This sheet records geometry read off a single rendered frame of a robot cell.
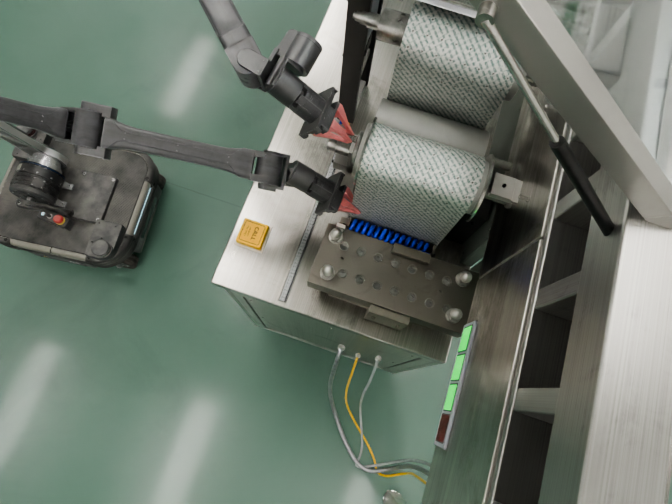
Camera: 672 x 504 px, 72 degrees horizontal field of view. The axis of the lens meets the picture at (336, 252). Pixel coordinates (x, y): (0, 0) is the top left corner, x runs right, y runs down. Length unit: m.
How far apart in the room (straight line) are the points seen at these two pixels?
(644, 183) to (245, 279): 0.97
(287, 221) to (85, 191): 1.16
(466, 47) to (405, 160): 0.25
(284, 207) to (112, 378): 1.27
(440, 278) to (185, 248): 1.43
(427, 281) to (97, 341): 1.60
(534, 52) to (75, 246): 2.00
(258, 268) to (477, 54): 0.74
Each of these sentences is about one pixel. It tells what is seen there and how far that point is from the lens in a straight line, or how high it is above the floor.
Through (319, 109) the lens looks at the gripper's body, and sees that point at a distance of 0.94.
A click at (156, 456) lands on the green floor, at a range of 2.24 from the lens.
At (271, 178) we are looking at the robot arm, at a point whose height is 1.20.
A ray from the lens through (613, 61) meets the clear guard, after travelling 0.56.
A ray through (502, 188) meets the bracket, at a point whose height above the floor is 1.29.
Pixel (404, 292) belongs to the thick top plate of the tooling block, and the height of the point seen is 1.03.
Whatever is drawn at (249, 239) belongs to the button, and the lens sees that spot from 1.28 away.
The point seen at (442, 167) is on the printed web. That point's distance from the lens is 0.96.
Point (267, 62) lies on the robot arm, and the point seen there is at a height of 1.42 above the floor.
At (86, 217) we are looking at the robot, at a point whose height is 0.26.
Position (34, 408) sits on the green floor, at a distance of 2.43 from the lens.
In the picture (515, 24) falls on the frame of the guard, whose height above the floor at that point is 1.86.
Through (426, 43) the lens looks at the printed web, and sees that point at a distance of 1.02.
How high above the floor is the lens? 2.13
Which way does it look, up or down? 73 degrees down
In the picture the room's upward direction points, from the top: 10 degrees clockwise
